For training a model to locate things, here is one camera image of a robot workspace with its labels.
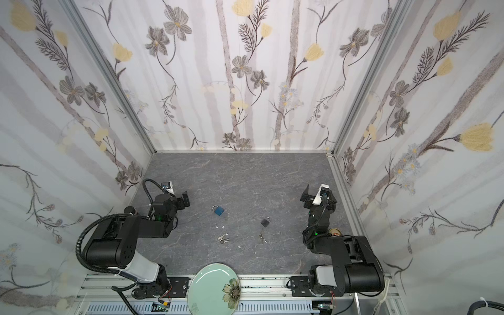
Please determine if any silver key bunch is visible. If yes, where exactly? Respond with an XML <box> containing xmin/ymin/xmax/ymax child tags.
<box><xmin>218</xmin><ymin>234</ymin><xmax>229</xmax><ymax>244</ymax></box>

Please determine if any black corrugated cable hose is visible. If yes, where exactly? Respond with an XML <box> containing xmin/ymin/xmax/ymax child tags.
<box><xmin>75</xmin><ymin>213</ymin><xmax>131</xmax><ymax>275</ymax></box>

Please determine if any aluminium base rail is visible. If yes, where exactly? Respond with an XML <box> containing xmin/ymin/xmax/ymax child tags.
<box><xmin>69</xmin><ymin>274</ymin><xmax>407</xmax><ymax>314</ymax></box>

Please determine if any green floral plate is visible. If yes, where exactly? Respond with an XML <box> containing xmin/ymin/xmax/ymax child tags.
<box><xmin>187</xmin><ymin>263</ymin><xmax>241</xmax><ymax>315</ymax></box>

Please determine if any round tin can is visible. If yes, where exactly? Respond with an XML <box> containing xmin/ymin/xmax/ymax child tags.
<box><xmin>328</xmin><ymin>228</ymin><xmax>342</xmax><ymax>236</ymax></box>

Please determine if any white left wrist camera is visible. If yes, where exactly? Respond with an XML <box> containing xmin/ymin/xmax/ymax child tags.
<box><xmin>161</xmin><ymin>181</ymin><xmax>175</xmax><ymax>196</ymax></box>

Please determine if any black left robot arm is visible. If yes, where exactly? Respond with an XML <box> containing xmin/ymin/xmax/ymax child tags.
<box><xmin>75</xmin><ymin>178</ymin><xmax>190</xmax><ymax>299</ymax></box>

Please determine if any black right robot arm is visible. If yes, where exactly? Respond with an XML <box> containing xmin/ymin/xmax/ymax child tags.
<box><xmin>300</xmin><ymin>184</ymin><xmax>386</xmax><ymax>297</ymax></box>

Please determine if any black cable at corner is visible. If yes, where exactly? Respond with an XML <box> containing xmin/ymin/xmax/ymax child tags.
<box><xmin>466</xmin><ymin>300</ymin><xmax>504</xmax><ymax>315</ymax></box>

